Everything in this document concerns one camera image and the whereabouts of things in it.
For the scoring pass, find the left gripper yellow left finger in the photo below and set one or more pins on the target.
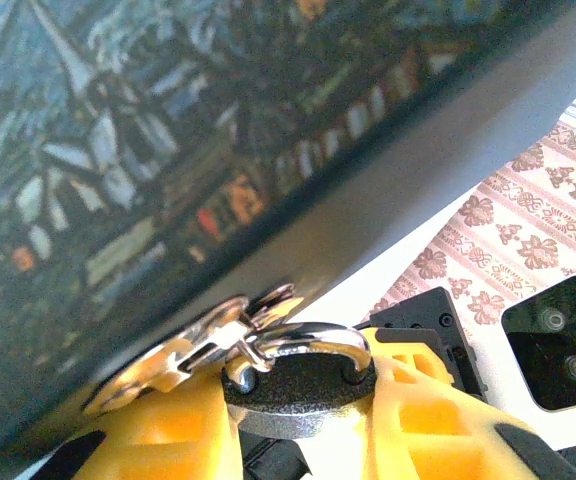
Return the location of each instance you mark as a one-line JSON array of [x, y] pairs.
[[188, 430]]

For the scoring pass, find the starry night print box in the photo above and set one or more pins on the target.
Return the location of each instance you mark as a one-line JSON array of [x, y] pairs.
[[168, 150]]

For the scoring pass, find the black padlock chrome shackle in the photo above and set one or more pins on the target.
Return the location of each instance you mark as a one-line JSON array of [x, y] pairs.
[[298, 395]]

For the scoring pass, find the silver key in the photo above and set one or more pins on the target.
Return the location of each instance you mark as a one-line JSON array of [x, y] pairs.
[[203, 345]]

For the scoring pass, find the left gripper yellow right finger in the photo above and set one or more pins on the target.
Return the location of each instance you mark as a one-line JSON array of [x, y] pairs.
[[418, 440]]

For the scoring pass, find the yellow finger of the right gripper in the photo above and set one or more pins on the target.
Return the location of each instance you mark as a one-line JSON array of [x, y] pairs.
[[418, 367]]

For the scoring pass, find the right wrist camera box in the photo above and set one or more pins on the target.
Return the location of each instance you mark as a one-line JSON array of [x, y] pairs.
[[558, 340]]

